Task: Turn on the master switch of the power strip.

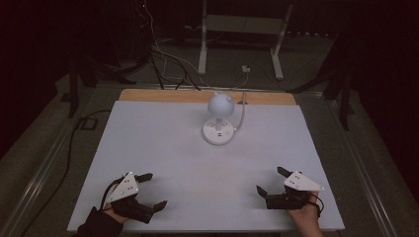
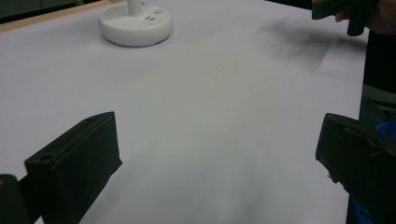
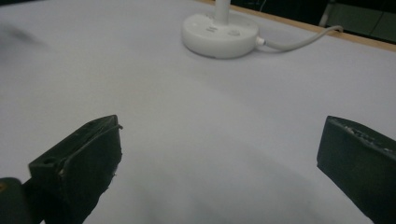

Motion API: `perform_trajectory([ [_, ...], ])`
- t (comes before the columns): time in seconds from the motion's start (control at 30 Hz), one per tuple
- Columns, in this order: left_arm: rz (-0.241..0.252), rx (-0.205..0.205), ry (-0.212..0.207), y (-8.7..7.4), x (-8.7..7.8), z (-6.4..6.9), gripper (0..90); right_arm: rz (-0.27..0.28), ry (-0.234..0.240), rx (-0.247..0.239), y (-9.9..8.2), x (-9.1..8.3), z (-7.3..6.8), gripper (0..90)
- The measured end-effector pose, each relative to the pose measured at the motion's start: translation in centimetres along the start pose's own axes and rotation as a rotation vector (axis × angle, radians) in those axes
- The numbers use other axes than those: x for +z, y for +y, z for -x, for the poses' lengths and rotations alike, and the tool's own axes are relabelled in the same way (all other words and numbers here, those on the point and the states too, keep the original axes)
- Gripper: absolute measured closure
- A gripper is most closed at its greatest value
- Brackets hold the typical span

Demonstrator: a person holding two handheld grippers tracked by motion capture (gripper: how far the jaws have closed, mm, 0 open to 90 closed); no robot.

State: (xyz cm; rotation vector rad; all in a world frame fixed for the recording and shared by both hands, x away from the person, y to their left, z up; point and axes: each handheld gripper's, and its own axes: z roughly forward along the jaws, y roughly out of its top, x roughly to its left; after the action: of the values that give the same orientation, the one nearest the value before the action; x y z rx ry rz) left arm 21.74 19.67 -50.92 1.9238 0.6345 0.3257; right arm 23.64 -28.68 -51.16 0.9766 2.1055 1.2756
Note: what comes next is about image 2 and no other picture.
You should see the white round lamp base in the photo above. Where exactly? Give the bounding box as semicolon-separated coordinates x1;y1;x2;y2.
98;0;174;48

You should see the blue cloth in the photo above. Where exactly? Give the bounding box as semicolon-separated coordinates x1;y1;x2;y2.
346;120;396;224

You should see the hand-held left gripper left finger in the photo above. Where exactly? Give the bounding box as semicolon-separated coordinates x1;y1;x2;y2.
23;111;123;224

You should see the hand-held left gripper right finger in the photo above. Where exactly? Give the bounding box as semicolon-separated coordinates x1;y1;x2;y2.
315;112;396;224

